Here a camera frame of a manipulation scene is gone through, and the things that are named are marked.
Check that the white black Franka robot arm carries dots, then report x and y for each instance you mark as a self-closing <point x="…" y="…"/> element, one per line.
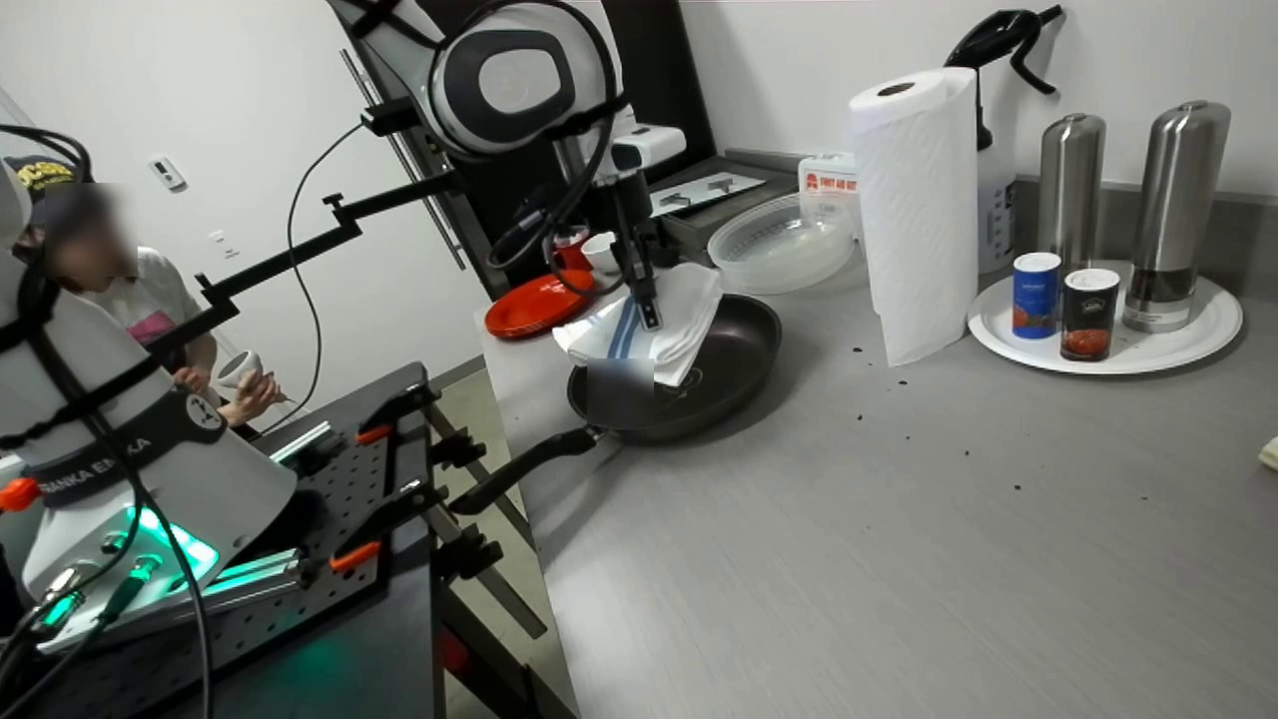
<point x="511" y="83"/>

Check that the large clear plastic bowl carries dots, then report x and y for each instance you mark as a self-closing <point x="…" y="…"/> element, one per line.
<point x="781" y="246"/>

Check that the round white tray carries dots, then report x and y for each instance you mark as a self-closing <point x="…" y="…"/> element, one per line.
<point x="1170" y="349"/>

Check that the red rounded object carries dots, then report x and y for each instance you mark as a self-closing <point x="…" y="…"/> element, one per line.
<point x="531" y="305"/>

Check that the blue labelled spice jar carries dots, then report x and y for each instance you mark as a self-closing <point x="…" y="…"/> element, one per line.
<point x="1035" y="303"/>

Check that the spray bottle with black head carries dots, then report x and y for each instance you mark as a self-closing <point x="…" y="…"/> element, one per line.
<point x="1001" y="37"/>

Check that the slim steel grinder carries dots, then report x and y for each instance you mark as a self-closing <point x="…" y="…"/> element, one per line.
<point x="1073" y="186"/>

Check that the white blue-striped towel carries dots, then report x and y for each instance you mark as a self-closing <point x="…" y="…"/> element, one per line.
<point x="651" y="344"/>

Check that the white paper towel roll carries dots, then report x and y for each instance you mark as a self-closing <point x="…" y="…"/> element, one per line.
<point x="919" y="215"/>

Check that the person in grey shirt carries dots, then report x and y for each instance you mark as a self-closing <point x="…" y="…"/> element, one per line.
<point x="145" y="305"/>

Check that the large steel grinder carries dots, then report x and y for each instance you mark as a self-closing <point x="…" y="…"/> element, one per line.
<point x="1180" y="203"/>

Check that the black frying pan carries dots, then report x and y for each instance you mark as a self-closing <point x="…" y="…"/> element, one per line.
<point x="705" y="383"/>

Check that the brown spice jar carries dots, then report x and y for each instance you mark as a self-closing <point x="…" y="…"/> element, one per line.
<point x="1089" y="320"/>

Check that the small white wall switch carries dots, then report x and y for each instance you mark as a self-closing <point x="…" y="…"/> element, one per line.
<point x="167" y="174"/>

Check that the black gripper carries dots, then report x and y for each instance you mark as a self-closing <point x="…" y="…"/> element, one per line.
<point x="628" y="220"/>

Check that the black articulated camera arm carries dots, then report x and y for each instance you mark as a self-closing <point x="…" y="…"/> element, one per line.
<point x="306" y="246"/>

